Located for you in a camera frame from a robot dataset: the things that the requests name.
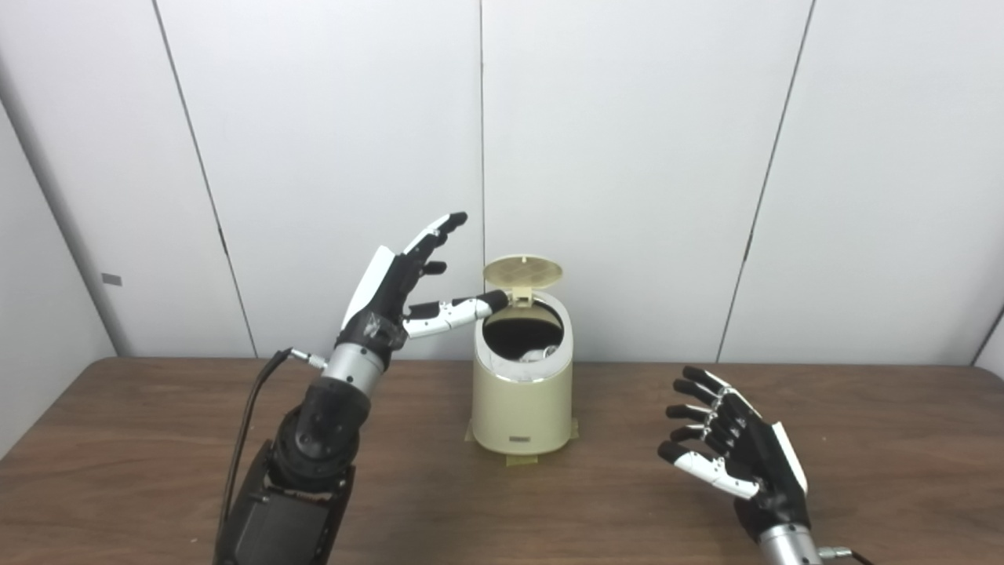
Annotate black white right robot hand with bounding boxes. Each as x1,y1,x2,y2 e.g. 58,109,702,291
657,366,813,542

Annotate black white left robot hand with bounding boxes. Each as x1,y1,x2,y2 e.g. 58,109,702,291
336,211,509,370

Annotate cream round bin lid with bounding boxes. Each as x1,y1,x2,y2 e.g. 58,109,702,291
482,254,564,303

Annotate cream-colored bin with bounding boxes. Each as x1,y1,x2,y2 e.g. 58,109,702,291
471,290,574,456

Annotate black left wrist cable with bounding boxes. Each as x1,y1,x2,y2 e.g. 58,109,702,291
222,348,329,542

